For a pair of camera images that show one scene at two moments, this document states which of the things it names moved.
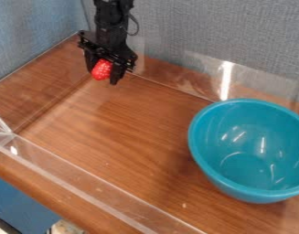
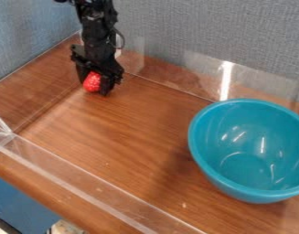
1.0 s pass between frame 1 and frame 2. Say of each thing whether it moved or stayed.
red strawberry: moved
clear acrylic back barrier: stayed
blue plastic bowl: stayed
